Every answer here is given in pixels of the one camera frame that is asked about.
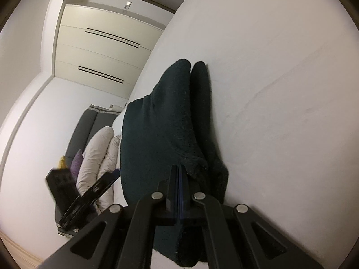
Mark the beige pillow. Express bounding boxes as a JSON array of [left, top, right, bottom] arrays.
[[95, 135, 122, 213], [76, 126, 115, 198]]

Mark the purple cushion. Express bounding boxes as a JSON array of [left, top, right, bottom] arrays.
[[70, 149, 85, 178]]

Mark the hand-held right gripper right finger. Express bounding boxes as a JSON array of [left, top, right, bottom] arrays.
[[179, 165, 324, 269]]

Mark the black wardrobe handle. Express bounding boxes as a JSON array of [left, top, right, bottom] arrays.
[[77, 65, 124, 84], [86, 27, 141, 47]]

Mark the grey sofa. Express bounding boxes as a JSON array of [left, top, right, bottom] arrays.
[[55, 104, 120, 234]]

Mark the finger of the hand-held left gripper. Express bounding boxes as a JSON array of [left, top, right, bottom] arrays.
[[59, 170, 121, 229]]

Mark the dark green sweater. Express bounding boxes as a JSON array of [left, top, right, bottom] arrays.
[[119, 58, 230, 267]]

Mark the white bed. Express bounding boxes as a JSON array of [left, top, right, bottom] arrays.
[[111, 0, 359, 269]]

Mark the cream wardrobe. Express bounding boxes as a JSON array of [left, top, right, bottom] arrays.
[[53, 4, 166, 96]]

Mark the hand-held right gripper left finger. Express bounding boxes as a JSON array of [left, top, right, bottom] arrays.
[[38, 165, 180, 269]]

